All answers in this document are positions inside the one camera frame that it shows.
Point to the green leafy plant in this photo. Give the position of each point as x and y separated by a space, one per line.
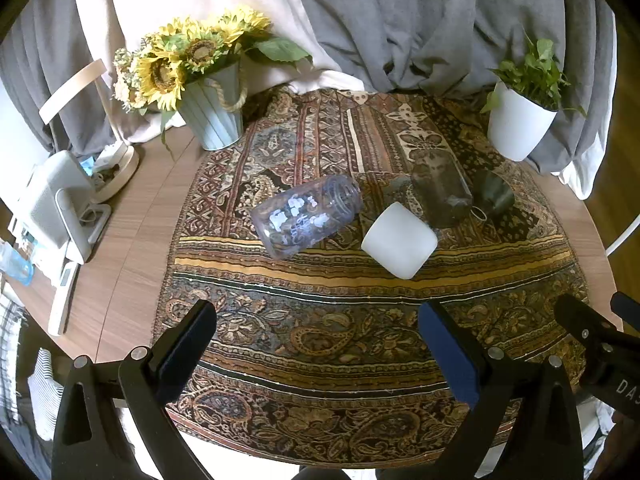
535 75

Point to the clear floral glass jar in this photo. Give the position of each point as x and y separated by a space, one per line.
305 220

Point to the dark smoky glass jar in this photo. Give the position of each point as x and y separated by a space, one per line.
442 190

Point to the white cup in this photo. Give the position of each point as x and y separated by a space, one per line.
397 242

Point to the beige desk lamp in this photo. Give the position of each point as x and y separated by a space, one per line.
117 160

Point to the striped cloth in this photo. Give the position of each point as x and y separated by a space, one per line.
42 390

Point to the grey curtain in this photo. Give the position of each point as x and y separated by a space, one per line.
425 20

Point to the blue plastic container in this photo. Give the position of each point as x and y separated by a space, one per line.
15 265

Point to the artificial sunflower bouquet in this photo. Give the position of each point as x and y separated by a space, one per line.
170 65

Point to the dark green cup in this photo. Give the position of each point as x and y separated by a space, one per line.
492 192

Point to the white standing device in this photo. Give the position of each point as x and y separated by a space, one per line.
55 205

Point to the white flat remote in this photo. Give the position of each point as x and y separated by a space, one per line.
62 300

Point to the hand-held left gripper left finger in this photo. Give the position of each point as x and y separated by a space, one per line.
190 350

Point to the paisley patterned tablecloth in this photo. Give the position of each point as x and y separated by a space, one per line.
325 310

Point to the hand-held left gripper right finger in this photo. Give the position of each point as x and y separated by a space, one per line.
450 360

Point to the white plant pot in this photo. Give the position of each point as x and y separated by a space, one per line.
517 127

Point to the pale blue bucket vase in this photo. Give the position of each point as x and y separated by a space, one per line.
215 115

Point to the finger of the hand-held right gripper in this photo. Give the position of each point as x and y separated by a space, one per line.
629 306
575 312

